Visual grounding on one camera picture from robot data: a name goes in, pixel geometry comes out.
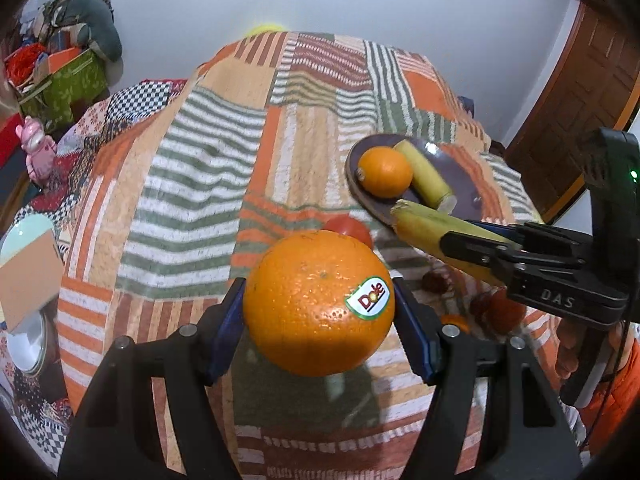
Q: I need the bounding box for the small tangerine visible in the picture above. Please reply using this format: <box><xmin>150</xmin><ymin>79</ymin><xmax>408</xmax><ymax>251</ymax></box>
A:
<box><xmin>440</xmin><ymin>312</ymin><xmax>472</xmax><ymax>336</ymax></box>

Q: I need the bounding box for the long banana piece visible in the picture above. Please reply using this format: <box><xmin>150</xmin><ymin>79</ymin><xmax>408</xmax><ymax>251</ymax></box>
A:
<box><xmin>390</xmin><ymin>200</ymin><xmax>507</xmax><ymax>287</ymax></box>

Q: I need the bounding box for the red tomato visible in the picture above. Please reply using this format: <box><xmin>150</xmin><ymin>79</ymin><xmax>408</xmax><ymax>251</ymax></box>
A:
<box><xmin>325</xmin><ymin>214</ymin><xmax>374</xmax><ymax>249</ymax></box>
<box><xmin>487</xmin><ymin>289</ymin><xmax>527</xmax><ymax>334</ymax></box>

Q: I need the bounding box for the striped patchwork blanket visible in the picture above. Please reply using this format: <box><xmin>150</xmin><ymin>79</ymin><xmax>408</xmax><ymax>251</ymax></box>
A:
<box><xmin>57</xmin><ymin>31</ymin><xmax>583</xmax><ymax>480</ymax></box>

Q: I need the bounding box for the green cardboard box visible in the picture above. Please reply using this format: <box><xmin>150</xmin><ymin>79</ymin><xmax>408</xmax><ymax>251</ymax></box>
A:
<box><xmin>19</xmin><ymin>47</ymin><xmax>109</xmax><ymax>128</ymax></box>

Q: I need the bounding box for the small orange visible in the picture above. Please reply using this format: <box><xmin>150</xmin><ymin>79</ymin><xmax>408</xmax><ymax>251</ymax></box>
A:
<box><xmin>358</xmin><ymin>146</ymin><xmax>414</xmax><ymax>196</ymax></box>

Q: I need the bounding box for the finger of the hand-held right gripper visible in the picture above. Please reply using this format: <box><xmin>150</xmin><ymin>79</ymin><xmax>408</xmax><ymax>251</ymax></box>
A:
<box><xmin>465</xmin><ymin>219</ymin><xmax>526</xmax><ymax>246</ymax></box>
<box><xmin>440</xmin><ymin>231</ymin><xmax>526</xmax><ymax>288</ymax></box>

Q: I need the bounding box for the person's right forearm orange sleeve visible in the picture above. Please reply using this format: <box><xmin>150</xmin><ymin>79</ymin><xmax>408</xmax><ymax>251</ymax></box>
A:
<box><xmin>580</xmin><ymin>320</ymin><xmax>640</xmax><ymax>457</ymax></box>

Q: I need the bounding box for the yellow ball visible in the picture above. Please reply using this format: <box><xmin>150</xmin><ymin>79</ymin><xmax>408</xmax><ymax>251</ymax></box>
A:
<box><xmin>245</xmin><ymin>22</ymin><xmax>289</xmax><ymax>38</ymax></box>

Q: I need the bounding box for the large orange with sticker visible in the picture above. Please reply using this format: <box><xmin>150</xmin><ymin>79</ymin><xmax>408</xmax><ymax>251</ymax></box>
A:
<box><xmin>242</xmin><ymin>230</ymin><xmax>396</xmax><ymax>377</ymax></box>

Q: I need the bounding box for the brown wooden door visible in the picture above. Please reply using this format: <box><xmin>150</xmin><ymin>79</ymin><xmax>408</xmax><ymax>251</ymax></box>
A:
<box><xmin>502</xmin><ymin>2</ymin><xmax>640</xmax><ymax>223</ymax></box>

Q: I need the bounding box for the grey plush cushion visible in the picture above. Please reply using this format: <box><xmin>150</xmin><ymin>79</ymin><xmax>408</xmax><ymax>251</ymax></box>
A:
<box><xmin>64</xmin><ymin>0</ymin><xmax>124</xmax><ymax>62</ymax></box>

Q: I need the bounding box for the pink toy figure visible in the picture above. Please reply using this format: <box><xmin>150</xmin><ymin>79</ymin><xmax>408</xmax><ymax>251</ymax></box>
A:
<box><xmin>16</xmin><ymin>115</ymin><xmax>57</xmax><ymax>188</ymax></box>

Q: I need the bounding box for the small red fruit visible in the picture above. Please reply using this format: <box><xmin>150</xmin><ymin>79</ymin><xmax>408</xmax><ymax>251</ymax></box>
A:
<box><xmin>422</xmin><ymin>270</ymin><xmax>452</xmax><ymax>293</ymax></box>
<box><xmin>470</xmin><ymin>292</ymin><xmax>493</xmax><ymax>320</ymax></box>

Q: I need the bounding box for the dark brown plate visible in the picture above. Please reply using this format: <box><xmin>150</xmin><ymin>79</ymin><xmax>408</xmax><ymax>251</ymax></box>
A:
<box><xmin>346</xmin><ymin>134</ymin><xmax>488</xmax><ymax>233</ymax></box>

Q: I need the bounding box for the short banana piece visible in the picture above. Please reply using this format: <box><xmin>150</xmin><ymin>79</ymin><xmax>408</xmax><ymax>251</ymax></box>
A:
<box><xmin>392</xmin><ymin>140</ymin><xmax>458</xmax><ymax>212</ymax></box>

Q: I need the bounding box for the person's right hand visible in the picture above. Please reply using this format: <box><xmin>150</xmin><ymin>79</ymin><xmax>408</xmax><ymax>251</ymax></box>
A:
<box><xmin>555</xmin><ymin>319</ymin><xmax>583</xmax><ymax>383</ymax></box>

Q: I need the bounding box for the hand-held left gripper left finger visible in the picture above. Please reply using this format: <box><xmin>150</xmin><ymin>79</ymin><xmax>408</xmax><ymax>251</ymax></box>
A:
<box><xmin>57</xmin><ymin>277</ymin><xmax>246</xmax><ymax>480</ymax></box>

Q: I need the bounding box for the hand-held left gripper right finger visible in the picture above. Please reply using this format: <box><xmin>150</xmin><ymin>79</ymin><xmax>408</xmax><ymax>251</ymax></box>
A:
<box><xmin>392</xmin><ymin>277</ymin><xmax>586</xmax><ymax>480</ymax></box>

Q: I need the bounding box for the brown cardboard sheet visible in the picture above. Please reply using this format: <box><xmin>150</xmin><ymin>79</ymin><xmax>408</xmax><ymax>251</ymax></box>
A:
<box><xmin>0</xmin><ymin>229</ymin><xmax>66</xmax><ymax>333</ymax></box>

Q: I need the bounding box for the checkered patchwork quilt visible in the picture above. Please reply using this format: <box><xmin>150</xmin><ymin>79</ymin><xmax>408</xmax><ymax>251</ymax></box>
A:
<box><xmin>0</xmin><ymin>79</ymin><xmax>191</xmax><ymax>476</ymax></box>

